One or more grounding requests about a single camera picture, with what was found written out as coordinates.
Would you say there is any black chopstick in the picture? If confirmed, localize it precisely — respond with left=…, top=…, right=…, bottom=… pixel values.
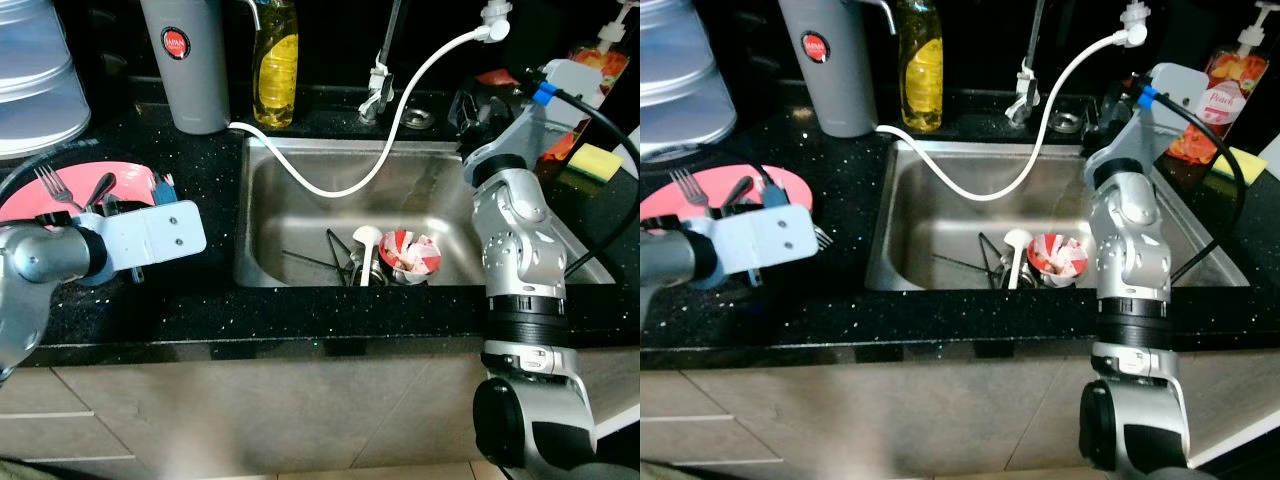
left=281, top=247, right=349, bottom=274
left=978, top=232, right=1009, bottom=289
left=325, top=229, right=363, bottom=288
left=933, top=252, right=1004, bottom=275

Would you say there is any white faucet hose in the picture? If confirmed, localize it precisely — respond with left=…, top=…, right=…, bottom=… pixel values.
left=228, top=0, right=513, bottom=199
left=875, top=0, right=1149, bottom=203

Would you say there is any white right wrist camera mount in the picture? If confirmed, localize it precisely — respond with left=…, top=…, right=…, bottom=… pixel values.
left=520, top=58, right=608, bottom=136
left=1138, top=62, right=1213, bottom=156

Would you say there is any peach hand soap pump bottle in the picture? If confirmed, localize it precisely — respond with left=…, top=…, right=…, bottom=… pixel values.
left=1165, top=0, right=1273, bottom=166
left=545, top=0, right=633, bottom=169

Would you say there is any white plastic spoon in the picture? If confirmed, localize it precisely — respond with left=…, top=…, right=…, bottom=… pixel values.
left=1003, top=228, right=1034, bottom=289
left=352, top=225, right=384, bottom=288

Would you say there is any white rag strip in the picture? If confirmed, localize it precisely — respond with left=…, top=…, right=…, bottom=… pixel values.
left=1003, top=62, right=1043, bottom=126
left=360, top=60, right=394, bottom=123

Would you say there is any pink plate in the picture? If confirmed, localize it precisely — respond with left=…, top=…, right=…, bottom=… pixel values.
left=640, top=165, right=816, bottom=238
left=0, top=160, right=173, bottom=227

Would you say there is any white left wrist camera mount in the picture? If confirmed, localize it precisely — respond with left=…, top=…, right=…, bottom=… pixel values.
left=705, top=205, right=824, bottom=283
left=100, top=200, right=208, bottom=277

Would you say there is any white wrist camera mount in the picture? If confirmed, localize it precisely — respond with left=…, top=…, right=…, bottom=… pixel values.
left=520, top=58, right=608, bottom=136
left=1138, top=62, right=1213, bottom=156
left=705, top=205, right=824, bottom=283
left=100, top=200, right=208, bottom=277

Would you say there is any grey canister with red logo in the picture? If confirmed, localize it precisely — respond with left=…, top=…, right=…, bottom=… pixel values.
left=778, top=0, right=881, bottom=139
left=140, top=0, right=233, bottom=136

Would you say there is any red and white cup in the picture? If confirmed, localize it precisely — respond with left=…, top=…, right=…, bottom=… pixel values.
left=1027, top=233, right=1090, bottom=287
left=380, top=229, right=442, bottom=287

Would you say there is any yellow dish soap bottle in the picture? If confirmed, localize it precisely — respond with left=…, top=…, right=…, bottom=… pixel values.
left=250, top=0, right=300, bottom=130
left=896, top=0, right=945, bottom=134

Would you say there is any chrome faucet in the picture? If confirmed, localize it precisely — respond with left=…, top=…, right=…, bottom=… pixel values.
left=1015, top=0, right=1049, bottom=126
left=372, top=0, right=403, bottom=123

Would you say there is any beige cabinet front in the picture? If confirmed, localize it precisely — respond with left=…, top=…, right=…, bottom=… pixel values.
left=0, top=340, right=641, bottom=480
left=640, top=345, right=1280, bottom=480

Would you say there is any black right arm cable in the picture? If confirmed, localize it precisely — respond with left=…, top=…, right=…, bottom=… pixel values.
left=1138, top=85, right=1249, bottom=286
left=533, top=82, right=641, bottom=279

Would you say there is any yellow sponge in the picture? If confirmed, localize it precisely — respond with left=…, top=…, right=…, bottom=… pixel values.
left=1205, top=146, right=1269, bottom=186
left=558, top=143, right=624, bottom=193

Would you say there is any stainless steel sink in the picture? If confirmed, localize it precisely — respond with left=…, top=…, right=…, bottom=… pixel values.
left=233, top=133, right=618, bottom=291
left=865, top=138, right=1253, bottom=293

